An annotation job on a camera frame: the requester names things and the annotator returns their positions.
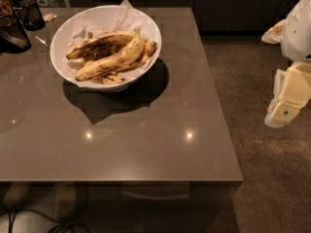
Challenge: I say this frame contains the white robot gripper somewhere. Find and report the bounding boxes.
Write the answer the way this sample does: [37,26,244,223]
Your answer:
[261,0,311,128]

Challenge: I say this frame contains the large front spotted banana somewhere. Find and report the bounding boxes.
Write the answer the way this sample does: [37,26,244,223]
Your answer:
[75,30,145,81]

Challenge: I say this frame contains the right small banana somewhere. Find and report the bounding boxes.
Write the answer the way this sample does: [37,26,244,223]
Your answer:
[118,41,157,72]

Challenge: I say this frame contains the bottom banana pieces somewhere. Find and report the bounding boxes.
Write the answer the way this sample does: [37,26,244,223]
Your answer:
[93,74,124,85]

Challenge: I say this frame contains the white bowl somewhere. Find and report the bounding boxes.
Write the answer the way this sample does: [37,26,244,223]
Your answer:
[50,5,162,93]

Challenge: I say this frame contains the back browned banana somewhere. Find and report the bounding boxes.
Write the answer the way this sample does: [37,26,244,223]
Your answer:
[66,30,135,59]

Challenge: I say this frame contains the small wrapper on table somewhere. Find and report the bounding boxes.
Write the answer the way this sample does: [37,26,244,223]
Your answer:
[43,13,57,22]

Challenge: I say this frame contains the black mesh cup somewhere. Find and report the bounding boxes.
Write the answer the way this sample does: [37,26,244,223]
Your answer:
[16,0,46,31]

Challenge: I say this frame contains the dark appliance at left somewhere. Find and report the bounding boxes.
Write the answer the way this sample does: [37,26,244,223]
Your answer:
[0,0,31,53]

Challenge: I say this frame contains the black cables on floor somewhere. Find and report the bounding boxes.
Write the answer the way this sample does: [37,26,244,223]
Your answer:
[0,209,91,233]

